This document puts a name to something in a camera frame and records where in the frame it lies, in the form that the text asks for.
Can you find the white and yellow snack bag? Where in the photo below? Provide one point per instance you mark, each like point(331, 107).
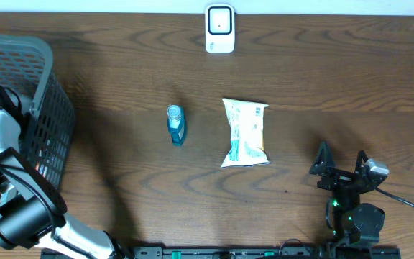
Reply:
point(246, 120)

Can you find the dark grey plastic basket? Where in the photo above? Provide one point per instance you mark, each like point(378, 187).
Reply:
point(48, 114)

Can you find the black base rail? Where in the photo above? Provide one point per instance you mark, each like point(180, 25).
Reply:
point(290, 251)

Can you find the teal bottle with clear cap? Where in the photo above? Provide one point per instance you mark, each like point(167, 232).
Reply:
point(176, 124)

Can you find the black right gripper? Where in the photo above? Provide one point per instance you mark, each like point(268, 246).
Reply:
point(338, 177)

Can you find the white barcode scanner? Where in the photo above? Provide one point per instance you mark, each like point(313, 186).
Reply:
point(220, 28)

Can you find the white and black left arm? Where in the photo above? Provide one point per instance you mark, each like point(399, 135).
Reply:
point(32, 211)

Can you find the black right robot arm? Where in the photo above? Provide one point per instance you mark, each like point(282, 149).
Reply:
point(356, 225)

